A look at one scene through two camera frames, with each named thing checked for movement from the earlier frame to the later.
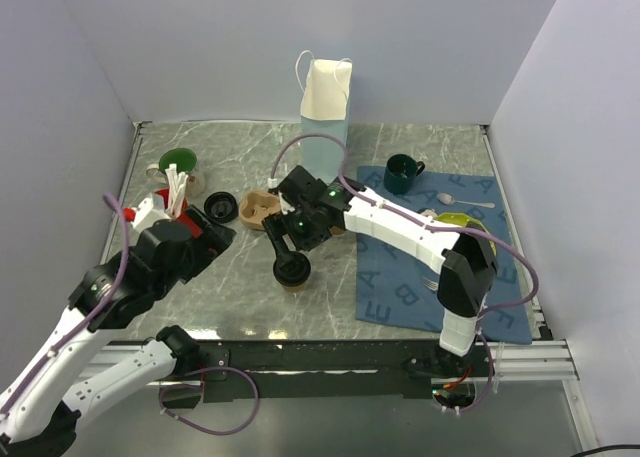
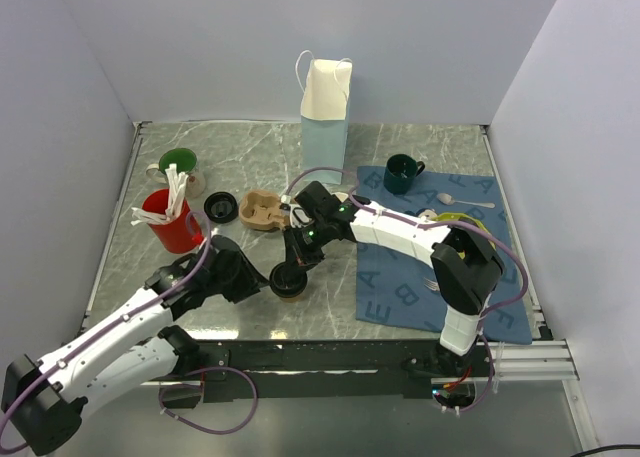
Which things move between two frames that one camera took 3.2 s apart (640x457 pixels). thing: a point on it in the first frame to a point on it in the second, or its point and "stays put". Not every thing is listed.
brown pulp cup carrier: [255, 206] stays put
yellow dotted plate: [460, 220] stays put
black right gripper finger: [275, 229] to [292, 249]
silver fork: [431, 284] stays put
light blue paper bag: [325, 111] stays put
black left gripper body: [205, 247] to [232, 285]
